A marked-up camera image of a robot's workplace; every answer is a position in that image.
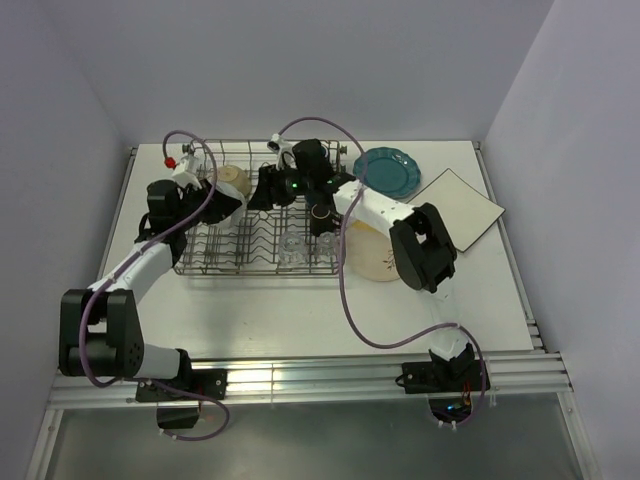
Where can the aluminium rail frame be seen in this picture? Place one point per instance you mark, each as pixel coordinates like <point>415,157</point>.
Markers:
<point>290,345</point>

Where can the white square plate black rim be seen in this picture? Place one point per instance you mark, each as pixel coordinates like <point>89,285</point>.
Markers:
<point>466,213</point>

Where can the cream bowl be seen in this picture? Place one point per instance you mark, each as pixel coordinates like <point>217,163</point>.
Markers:
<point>228,176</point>

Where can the clear glass mug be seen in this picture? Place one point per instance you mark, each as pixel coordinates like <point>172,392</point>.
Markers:
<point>292,249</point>

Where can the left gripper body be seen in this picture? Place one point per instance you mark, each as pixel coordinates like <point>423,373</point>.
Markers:
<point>194,197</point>

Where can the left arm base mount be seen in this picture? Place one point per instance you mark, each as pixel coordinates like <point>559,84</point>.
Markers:
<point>179,405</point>

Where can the clear drinking glass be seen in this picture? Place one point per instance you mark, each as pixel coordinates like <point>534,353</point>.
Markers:
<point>327,245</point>

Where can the teal green mug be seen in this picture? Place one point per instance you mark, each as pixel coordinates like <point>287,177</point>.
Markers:
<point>324,151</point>

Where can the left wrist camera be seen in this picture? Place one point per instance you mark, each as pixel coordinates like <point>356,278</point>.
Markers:
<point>185,171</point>

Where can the white bowl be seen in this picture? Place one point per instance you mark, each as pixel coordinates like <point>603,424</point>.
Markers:
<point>238,215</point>

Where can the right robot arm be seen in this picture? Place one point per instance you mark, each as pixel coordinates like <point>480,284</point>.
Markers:
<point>421,247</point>

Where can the brown mug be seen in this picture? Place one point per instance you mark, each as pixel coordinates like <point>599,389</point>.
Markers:
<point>323,220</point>

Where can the grey wire dish rack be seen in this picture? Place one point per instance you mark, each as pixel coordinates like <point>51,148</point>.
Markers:
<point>251,248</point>

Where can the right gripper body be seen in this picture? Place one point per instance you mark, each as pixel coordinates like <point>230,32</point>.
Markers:
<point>289,185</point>

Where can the teal scalloped plate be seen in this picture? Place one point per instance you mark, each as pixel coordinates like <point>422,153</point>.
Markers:
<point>389,171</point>

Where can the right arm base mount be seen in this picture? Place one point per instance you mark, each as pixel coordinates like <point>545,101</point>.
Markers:
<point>434,378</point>

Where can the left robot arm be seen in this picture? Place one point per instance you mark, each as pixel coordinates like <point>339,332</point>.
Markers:
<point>100,335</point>

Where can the cream yellow plate leaf motif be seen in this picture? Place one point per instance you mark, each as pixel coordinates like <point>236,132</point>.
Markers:
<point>369,253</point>

